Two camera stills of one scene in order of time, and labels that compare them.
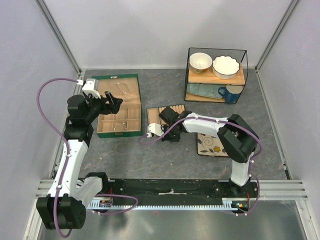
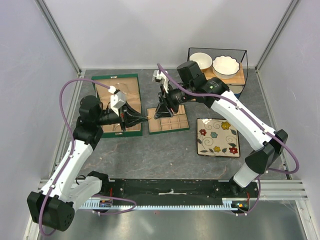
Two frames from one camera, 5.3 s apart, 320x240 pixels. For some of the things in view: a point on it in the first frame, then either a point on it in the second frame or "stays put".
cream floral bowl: (200, 63) stays put
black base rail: (173, 188) stays put
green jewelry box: (127, 121) stays put
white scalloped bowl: (225, 67) stays put
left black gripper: (108, 108) → (128, 117)
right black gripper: (176, 139) → (165, 103)
